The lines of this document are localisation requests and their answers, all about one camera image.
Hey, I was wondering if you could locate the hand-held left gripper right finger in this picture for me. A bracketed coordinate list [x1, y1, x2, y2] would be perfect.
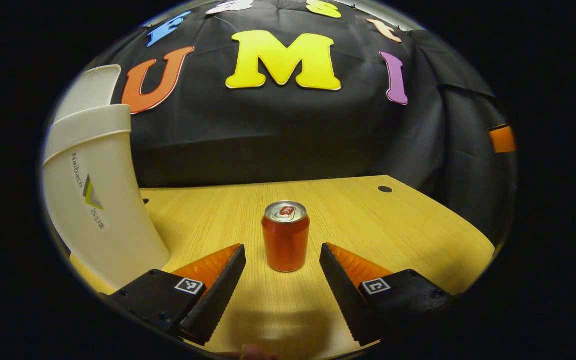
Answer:
[319, 242, 456, 347]

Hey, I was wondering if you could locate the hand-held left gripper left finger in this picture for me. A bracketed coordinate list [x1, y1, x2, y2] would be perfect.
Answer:
[100, 243, 247, 347]

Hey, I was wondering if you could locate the red pop can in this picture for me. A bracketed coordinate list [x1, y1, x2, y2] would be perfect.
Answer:
[261, 201, 311, 273]

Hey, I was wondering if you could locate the white desktop garbage bin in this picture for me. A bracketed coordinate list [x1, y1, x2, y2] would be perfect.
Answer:
[42, 64, 171, 290]

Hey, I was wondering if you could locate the wooden desktop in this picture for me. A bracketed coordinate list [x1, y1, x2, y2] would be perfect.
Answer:
[70, 175, 496, 360]

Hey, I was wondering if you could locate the black backdrop cloth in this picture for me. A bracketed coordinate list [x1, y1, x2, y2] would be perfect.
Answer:
[83, 0, 519, 241]

